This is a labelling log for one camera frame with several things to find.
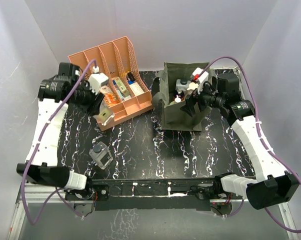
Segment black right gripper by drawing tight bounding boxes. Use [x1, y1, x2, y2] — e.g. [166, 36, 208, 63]
[179, 80, 225, 118]

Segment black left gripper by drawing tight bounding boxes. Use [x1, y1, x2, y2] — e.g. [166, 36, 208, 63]
[70, 81, 104, 116]

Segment clear square bottle grey cap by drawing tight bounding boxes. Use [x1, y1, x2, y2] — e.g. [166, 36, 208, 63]
[93, 100, 115, 126]

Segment yellow round pump bottle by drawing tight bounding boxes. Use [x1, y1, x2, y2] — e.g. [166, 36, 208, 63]
[169, 96, 184, 106]

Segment brown pump bottle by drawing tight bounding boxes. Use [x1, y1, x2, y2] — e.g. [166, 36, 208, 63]
[185, 81, 199, 96]

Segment orange blue pump bottle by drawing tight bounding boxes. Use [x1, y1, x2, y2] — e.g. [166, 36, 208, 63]
[173, 90, 185, 100]

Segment white rectangular bottle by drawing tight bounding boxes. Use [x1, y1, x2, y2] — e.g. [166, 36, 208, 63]
[175, 78, 191, 92]

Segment green canvas bag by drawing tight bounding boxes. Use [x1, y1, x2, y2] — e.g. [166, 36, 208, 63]
[151, 62, 212, 132]

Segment clear twin bottle pack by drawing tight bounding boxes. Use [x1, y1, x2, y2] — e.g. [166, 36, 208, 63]
[89, 141, 113, 170]

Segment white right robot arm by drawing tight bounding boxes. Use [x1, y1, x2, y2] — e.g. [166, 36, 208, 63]
[180, 68, 299, 210]

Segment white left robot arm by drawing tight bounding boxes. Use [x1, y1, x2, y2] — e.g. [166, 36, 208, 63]
[16, 59, 109, 200]

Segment orange white snack packet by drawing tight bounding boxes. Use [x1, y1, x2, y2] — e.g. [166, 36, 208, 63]
[100, 85, 120, 107]

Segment orange plastic file organizer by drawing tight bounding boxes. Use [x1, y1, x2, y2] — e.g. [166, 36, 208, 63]
[68, 36, 154, 131]

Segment green white small box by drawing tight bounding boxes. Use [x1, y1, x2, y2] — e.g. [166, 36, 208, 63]
[112, 77, 132, 100]

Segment white blue box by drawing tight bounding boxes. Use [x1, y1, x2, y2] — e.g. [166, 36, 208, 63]
[128, 80, 144, 96]

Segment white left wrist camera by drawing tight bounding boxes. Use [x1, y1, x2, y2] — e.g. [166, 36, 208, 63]
[88, 66, 109, 95]

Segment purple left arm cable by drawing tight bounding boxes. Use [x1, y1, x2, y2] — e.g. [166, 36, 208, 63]
[21, 58, 100, 226]

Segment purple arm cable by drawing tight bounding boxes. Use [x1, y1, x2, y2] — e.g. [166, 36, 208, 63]
[21, 58, 100, 226]
[202, 56, 301, 234]

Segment black front mounting rail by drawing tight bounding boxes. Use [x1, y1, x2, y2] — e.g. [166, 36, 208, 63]
[72, 173, 241, 212]

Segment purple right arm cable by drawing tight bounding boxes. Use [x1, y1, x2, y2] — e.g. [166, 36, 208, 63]
[202, 56, 301, 234]

